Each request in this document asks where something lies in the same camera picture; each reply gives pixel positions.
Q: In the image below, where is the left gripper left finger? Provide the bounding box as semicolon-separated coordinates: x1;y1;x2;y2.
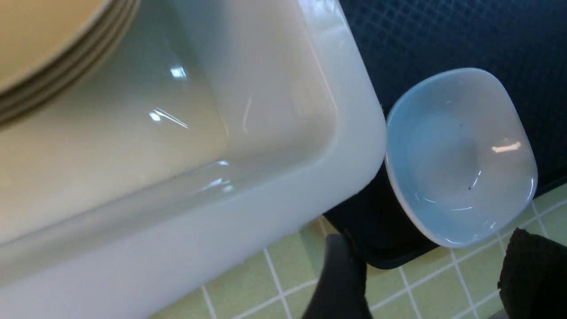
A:
301;233;373;319

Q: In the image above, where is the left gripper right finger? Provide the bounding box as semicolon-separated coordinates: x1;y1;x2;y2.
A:
497;228;567;319

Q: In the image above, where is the white square dish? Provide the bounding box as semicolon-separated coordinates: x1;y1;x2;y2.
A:
384;67;538;249

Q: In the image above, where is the tan noodle bowl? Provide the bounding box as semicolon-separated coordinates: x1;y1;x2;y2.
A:
0;0;111;92

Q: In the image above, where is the tan bowl in stack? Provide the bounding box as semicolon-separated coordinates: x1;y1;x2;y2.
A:
0;0;142;127
1;0;140;110
1;0;140;122

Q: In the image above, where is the top tan bowl in stack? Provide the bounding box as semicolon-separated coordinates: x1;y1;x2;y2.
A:
1;0;140;110

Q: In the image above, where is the large white plastic tub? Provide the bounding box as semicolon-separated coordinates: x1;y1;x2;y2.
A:
1;0;385;319

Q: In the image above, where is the black plastic serving tray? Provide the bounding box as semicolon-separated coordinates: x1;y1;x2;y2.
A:
324;0;567;270

